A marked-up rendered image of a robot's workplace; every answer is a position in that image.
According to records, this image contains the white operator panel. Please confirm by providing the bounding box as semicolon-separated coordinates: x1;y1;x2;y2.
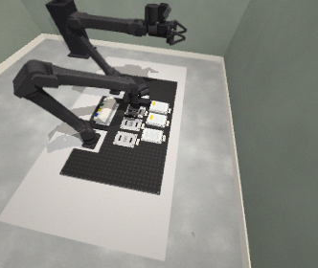
93;96;119;126

